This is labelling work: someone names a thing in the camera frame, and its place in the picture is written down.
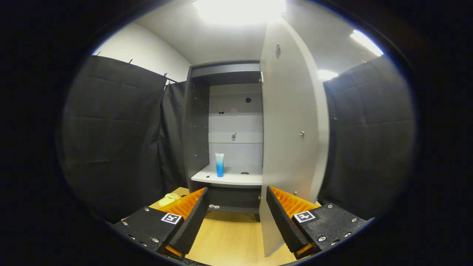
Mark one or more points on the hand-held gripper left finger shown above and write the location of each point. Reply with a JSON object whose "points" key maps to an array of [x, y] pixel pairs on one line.
{"points": [[192, 221]]}

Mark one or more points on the light blue tube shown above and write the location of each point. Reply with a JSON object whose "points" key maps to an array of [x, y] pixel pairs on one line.
{"points": [[220, 165]]}

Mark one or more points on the small ceiling light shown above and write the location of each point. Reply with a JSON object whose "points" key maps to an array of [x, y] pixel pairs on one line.
{"points": [[327, 75]]}

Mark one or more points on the long ceiling light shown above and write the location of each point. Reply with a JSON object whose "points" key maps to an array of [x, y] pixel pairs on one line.
{"points": [[366, 42]]}

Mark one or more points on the large ceiling light panel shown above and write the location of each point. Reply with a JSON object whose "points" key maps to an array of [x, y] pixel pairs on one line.
{"points": [[240, 11]]}

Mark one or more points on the yellow plush toy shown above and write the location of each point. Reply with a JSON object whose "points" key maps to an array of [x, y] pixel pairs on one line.
{"points": [[168, 199]]}

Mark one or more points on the black backdrop cloth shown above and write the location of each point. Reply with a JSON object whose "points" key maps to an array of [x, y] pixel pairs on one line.
{"points": [[111, 129]]}

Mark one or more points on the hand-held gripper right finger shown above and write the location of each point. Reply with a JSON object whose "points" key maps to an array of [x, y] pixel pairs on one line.
{"points": [[284, 221]]}

